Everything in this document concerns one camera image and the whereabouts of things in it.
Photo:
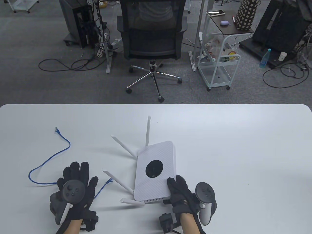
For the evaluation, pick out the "yellow tape roll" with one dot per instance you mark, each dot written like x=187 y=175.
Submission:
x=230 y=52

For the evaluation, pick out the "red marker pen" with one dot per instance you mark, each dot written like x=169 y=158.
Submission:
x=233 y=19

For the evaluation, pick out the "white paper cup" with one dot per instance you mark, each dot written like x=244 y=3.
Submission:
x=282 y=56

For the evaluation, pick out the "purple earbud case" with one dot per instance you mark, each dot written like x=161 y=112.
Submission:
x=225 y=23

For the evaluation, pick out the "black monitor stand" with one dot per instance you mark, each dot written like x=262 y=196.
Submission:
x=280 y=24

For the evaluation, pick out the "blue water bottle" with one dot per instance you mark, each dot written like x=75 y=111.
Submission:
x=264 y=59

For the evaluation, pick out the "person's left hand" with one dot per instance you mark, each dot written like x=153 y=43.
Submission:
x=87 y=195

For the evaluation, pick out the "small white trolley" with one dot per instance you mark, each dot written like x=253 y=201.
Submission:
x=22 y=4

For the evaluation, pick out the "person's right forearm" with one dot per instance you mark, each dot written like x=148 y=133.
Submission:
x=189 y=224

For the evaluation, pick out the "black mesh office chair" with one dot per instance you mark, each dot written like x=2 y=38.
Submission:
x=151 y=46

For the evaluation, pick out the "white desk leg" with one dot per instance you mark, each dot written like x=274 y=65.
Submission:
x=108 y=63
x=198 y=29

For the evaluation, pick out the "dark grey hand controller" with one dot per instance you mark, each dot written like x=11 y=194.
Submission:
x=73 y=191
x=204 y=192

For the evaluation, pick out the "clear plastic bag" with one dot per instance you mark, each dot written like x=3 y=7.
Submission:
x=214 y=41

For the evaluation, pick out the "white router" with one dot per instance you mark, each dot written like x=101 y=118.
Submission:
x=160 y=190

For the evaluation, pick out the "person's left forearm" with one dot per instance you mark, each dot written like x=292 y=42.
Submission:
x=73 y=227

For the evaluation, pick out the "white power strip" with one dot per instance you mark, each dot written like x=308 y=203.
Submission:
x=115 y=44

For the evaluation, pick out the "person's right hand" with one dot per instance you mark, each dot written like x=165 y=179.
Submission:
x=181 y=197

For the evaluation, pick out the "white cart with brown top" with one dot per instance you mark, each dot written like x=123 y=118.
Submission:
x=225 y=30

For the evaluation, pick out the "black computer tower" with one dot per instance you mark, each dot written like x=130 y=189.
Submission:
x=73 y=19

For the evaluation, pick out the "smartphone with pale case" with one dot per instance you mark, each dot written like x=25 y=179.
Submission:
x=215 y=13

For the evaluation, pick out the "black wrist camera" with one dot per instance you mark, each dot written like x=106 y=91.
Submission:
x=167 y=221
x=90 y=220

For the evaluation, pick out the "black and cream checkered bag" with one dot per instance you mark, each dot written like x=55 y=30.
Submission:
x=246 y=14

